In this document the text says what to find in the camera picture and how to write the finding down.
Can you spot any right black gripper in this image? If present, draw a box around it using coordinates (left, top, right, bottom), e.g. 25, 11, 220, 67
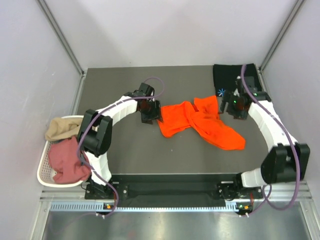
217, 90, 247, 120

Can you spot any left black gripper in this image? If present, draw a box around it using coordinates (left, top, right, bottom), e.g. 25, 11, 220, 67
138, 99, 163, 125

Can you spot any orange t shirt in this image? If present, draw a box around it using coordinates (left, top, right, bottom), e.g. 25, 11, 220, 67
157, 95, 246, 151

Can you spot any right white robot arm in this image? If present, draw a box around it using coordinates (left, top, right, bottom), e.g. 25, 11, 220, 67
219, 76, 311, 198

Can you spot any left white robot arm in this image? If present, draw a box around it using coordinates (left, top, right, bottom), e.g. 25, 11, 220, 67
76, 82, 162, 199

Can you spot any folded black t shirt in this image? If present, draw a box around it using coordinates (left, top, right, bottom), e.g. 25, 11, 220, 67
212, 63, 262, 97

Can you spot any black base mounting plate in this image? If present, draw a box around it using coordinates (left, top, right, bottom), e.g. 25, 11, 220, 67
84, 173, 262, 207

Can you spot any beige t shirt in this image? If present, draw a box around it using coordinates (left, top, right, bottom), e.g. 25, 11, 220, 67
45, 116, 83, 142

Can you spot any pink t shirt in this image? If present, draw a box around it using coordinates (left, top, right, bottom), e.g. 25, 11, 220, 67
48, 136, 91, 185

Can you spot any white laundry basket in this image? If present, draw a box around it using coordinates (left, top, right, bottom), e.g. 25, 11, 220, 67
37, 115, 83, 188

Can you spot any slotted cable duct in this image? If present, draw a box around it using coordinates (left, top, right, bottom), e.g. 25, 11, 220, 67
50, 201, 252, 213

